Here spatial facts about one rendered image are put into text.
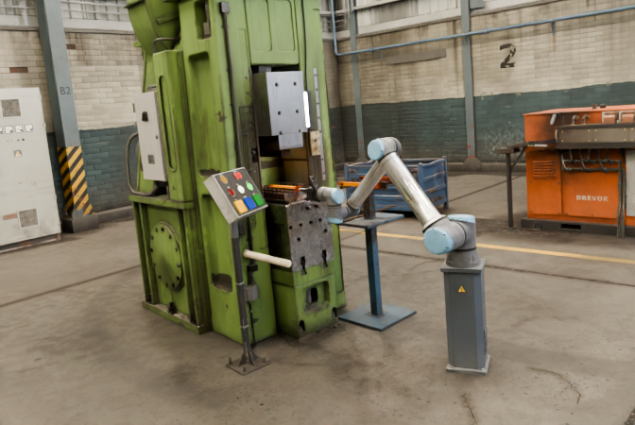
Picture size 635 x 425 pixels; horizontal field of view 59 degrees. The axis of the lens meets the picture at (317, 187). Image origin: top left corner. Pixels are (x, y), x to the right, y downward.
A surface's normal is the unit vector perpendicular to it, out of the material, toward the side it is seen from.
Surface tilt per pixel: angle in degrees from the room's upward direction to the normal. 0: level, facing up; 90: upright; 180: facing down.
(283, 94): 90
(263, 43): 90
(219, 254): 90
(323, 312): 90
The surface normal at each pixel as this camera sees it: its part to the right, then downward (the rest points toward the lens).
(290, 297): -0.75, 0.15
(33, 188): 0.74, 0.04
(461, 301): -0.38, 0.16
